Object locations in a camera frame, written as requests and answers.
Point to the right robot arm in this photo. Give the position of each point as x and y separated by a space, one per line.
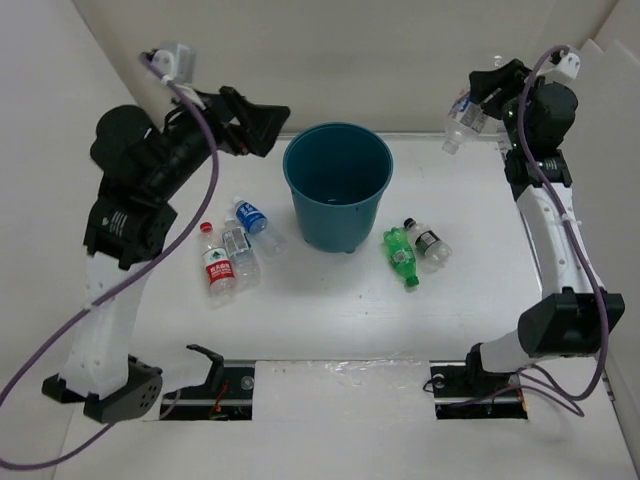
576 314

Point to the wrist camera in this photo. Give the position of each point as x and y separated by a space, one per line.
564 67
175 60

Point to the teal plastic bin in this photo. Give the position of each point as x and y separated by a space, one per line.
337 173

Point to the clear white cap bottle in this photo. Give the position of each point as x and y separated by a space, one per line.
240 253

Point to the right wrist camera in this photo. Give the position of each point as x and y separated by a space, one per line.
564 67

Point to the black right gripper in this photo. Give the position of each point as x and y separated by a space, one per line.
486 82

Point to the black cap clear bottle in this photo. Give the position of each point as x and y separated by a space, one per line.
431 251

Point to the clear water bottle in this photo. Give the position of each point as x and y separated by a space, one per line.
466 122

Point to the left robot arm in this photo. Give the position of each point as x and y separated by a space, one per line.
142 168

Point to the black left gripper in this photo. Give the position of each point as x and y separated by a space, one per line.
262 123

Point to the blue label water bottle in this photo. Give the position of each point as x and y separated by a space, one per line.
261 231

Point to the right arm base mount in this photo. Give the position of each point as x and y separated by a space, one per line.
457 396

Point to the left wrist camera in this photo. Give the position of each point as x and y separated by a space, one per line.
175 60

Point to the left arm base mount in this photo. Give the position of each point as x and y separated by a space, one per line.
215 389

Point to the green plastic bottle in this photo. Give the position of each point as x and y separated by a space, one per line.
401 256

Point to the red label water bottle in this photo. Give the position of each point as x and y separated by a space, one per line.
217 266

